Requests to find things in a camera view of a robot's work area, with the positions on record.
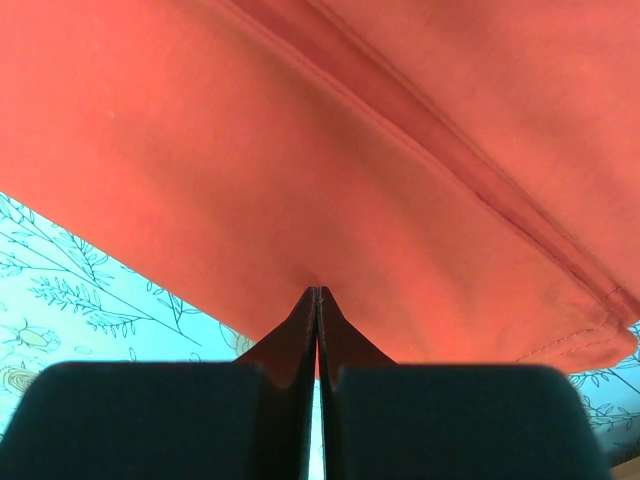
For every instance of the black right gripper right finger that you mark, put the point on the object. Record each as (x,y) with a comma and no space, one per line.
(385,420)

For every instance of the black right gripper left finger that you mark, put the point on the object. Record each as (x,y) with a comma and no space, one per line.
(245,419)

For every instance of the orange t-shirt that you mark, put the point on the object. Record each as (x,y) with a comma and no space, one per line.
(462,175)

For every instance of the floral patterned tablecloth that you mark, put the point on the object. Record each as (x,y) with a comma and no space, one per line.
(63,299)

